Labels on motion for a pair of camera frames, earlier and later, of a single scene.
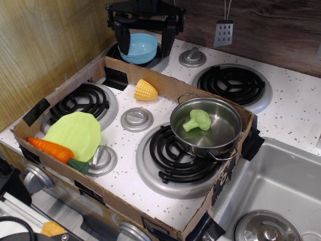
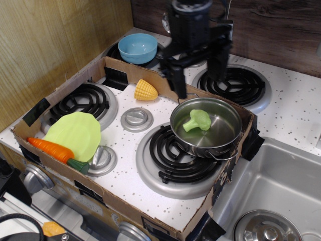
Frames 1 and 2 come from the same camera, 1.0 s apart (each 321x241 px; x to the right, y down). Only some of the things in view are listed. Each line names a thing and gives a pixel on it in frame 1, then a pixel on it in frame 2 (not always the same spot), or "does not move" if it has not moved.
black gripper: x=145 y=14 -> x=194 y=34
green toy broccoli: x=198 y=118 does not move
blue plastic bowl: x=143 y=48 does not move
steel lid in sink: x=267 y=225 does not move
